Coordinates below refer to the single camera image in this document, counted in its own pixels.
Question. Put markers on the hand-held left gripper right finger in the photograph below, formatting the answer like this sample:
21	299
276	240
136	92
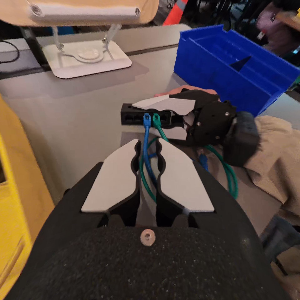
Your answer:
182	185

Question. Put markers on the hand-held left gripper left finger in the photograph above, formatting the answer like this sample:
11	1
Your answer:
112	185

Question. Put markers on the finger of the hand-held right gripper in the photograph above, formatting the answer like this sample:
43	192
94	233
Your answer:
175	133
164	104

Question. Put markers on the black network switch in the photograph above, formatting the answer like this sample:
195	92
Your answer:
131	117

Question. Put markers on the blue storage bin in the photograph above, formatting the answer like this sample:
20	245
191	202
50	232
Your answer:
234	77

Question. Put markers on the yellow storage bin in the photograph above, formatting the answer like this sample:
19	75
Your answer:
16	187

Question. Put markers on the person's right forearm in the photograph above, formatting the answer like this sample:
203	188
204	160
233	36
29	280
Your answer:
276	159

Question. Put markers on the wooden panel on white arm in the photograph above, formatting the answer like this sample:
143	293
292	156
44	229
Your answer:
77	11

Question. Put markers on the person's right hand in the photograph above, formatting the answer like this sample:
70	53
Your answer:
180	90

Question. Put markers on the black bin divider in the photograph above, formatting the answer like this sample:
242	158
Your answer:
240	63

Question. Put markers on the orange traffic cone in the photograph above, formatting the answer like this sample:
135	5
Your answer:
175	11

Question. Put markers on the person's dark clothing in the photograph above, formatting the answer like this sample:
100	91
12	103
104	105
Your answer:
281	239

